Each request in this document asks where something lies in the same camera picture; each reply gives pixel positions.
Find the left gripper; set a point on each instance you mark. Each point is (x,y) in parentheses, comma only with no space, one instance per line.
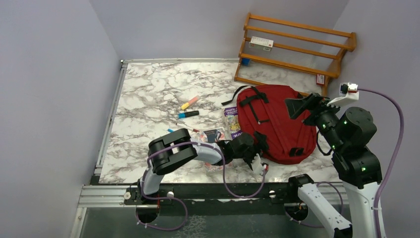
(260,148)

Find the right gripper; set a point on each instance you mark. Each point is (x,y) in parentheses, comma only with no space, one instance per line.
(317,102)

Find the red student backpack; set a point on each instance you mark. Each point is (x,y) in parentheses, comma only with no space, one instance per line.
(263,114)

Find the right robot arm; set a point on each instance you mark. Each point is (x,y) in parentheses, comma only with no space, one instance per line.
(357,167)

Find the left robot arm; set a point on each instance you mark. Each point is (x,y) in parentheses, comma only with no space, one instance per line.
(170,152)

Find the small red white box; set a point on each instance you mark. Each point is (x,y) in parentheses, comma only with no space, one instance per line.
(320,79)

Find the wooden shelf rack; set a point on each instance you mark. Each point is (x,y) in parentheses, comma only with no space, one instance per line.
(299,53)

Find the purple Treehouse book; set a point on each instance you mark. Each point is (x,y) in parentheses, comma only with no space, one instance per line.
(232,121)

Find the Little Women floral book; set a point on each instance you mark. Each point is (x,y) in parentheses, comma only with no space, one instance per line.
(213,136)

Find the red capped white pen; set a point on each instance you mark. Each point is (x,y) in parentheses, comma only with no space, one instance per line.
(187,127)

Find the small blue block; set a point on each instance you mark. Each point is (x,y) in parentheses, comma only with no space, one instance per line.
(245,61)

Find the white box on shelf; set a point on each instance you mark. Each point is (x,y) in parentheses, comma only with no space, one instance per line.
(261,44)

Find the blue black highlighter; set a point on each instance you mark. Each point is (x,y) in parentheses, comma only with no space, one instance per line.
(188,114)

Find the yellow pink highlighter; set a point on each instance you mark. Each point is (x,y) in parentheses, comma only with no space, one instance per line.
(190,102)

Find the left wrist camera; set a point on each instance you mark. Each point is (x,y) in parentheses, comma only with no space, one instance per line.
(258,167)

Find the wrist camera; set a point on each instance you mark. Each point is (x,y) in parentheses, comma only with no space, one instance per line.
(348,94)
(258,167)

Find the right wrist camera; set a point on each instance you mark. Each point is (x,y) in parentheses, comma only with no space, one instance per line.
(348,94)

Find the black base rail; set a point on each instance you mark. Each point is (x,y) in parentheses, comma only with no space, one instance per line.
(177,199)

